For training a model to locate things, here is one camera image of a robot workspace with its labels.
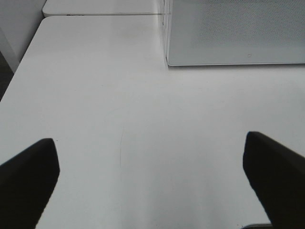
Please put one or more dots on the white microwave oven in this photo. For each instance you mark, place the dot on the white microwave oven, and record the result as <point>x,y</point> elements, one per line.
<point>163,7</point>

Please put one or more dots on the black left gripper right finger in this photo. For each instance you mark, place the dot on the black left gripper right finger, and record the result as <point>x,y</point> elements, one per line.
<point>277,176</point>

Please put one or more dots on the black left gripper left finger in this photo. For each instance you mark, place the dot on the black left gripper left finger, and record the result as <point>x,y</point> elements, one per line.
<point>27,182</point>

